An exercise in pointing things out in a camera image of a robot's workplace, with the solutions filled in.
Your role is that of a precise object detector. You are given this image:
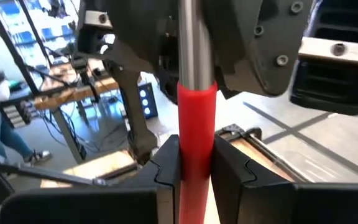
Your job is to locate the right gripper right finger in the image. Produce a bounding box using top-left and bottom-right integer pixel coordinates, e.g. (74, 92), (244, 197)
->
(210, 135), (358, 224)

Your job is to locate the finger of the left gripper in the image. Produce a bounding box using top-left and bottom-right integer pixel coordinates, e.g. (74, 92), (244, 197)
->
(78, 0), (179, 74)
(213, 0), (358, 116)

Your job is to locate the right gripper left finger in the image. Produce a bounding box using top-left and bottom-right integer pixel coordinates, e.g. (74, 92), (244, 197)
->
(0, 135), (181, 224)

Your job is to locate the black box with lights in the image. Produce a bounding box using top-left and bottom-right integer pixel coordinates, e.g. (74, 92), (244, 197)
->
(137, 82), (159, 119)

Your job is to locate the background wooden workbench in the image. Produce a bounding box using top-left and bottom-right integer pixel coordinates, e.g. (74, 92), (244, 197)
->
(32, 76), (121, 164)

